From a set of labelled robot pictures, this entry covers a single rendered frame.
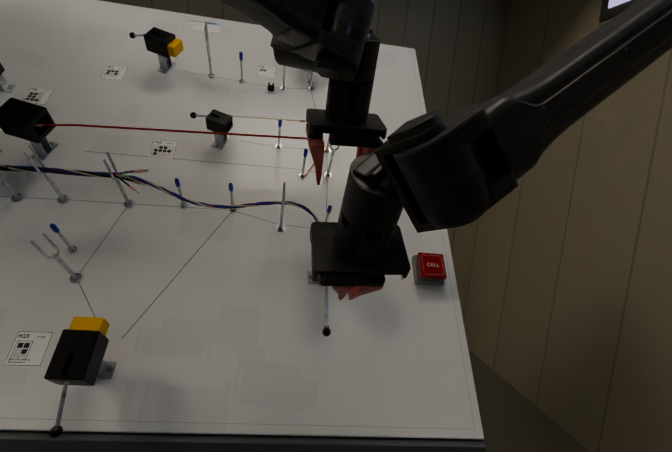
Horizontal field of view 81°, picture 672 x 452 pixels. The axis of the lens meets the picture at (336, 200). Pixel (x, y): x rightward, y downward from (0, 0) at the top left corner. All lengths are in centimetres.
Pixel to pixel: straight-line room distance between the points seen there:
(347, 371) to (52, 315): 48
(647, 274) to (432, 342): 161
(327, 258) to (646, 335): 199
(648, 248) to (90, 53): 222
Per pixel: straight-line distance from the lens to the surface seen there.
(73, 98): 107
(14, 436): 75
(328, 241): 42
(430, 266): 77
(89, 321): 66
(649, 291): 226
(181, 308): 73
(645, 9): 48
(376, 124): 53
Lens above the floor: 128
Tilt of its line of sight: 5 degrees down
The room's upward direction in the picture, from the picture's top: 6 degrees clockwise
